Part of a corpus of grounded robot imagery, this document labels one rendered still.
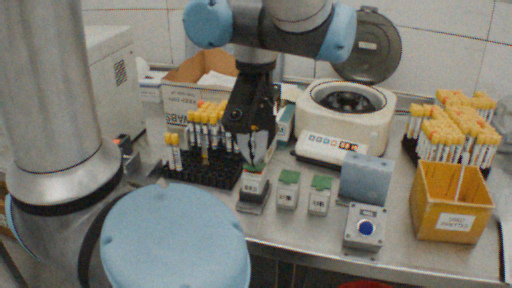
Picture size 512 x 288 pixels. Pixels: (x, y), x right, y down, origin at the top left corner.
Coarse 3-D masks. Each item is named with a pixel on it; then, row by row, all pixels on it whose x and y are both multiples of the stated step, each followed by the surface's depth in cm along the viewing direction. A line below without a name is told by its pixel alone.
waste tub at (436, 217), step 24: (432, 168) 72; (456, 168) 71; (432, 192) 75; (456, 192) 74; (480, 192) 66; (432, 216) 63; (456, 216) 62; (480, 216) 61; (432, 240) 66; (456, 240) 65
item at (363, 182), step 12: (348, 156) 73; (360, 156) 73; (372, 156) 73; (348, 168) 73; (360, 168) 71; (372, 168) 70; (384, 168) 70; (348, 180) 74; (360, 180) 73; (372, 180) 71; (384, 180) 70; (348, 192) 75; (360, 192) 74; (372, 192) 73; (384, 192) 72; (348, 204) 75; (372, 204) 74
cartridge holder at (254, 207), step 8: (240, 192) 74; (248, 192) 74; (264, 192) 74; (240, 200) 75; (248, 200) 75; (256, 200) 74; (264, 200) 75; (240, 208) 74; (248, 208) 73; (256, 208) 73
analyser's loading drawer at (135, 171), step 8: (128, 160) 82; (136, 160) 80; (160, 160) 79; (128, 168) 77; (136, 168) 80; (144, 168) 80; (152, 168) 77; (160, 168) 80; (128, 176) 77; (136, 176) 77; (144, 176) 77; (152, 176) 77; (160, 176) 80; (144, 184) 76; (152, 184) 77
